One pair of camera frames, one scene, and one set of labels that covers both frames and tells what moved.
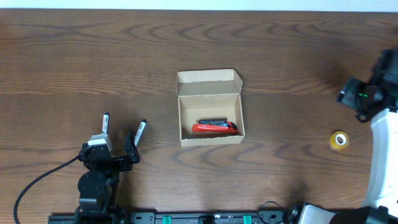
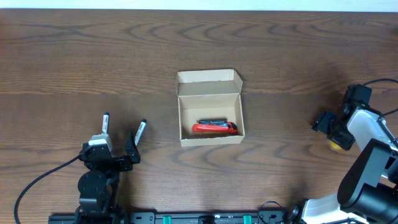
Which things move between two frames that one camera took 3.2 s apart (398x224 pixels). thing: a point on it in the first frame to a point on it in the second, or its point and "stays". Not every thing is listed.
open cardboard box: (209, 94) stays
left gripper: (124, 164) stays
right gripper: (349, 95) to (318, 126)
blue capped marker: (106, 123) stays
